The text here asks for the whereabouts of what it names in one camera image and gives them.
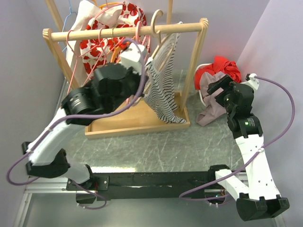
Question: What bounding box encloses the red tank top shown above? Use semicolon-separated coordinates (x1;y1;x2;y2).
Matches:
194;56;242;90

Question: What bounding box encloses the pale pink tank top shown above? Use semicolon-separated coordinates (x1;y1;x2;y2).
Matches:
196;72;226;126

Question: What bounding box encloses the white black striped tank top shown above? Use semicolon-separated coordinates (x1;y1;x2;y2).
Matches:
143;33;186;123

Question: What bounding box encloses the orange hanger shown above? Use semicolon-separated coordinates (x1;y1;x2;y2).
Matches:
110;37;127;63

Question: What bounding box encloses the pink plastic hanger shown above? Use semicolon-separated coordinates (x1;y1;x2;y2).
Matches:
125;20;152;107

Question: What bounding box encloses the beige wooden hanger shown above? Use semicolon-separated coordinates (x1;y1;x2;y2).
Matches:
151;5;173;70

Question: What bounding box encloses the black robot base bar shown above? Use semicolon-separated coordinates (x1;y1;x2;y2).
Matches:
66;171;228;201

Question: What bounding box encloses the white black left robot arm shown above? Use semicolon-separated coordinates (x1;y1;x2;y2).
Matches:
26;63;147;190

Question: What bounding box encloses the white perforated plastic basket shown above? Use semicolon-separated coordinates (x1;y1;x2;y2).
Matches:
195;63;210;106

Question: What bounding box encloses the wooden clothes rack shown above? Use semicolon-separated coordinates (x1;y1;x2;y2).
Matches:
42;0;209;140

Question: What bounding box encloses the red floral white dress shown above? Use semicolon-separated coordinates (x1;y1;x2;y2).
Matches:
79;1;151;76

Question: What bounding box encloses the white garment behind rack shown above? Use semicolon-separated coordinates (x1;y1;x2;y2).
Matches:
66;0;100;88

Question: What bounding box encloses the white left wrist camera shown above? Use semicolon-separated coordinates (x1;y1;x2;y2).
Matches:
120;43;147;75

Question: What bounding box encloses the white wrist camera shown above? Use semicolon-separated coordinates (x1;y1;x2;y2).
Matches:
243;73;259;92
120;43;147;75

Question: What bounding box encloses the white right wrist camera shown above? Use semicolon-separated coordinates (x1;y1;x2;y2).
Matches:
243;73;259;92

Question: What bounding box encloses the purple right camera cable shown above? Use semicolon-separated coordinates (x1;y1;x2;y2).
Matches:
179;76;295;201

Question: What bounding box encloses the purple camera cable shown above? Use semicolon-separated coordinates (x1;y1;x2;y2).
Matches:
6;37;146;185
179;76;295;201

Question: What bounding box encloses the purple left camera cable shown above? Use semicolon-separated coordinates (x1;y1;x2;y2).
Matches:
6;37;146;185

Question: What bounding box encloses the blue wire hanger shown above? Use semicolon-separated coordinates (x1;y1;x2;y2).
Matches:
61;0;76;52

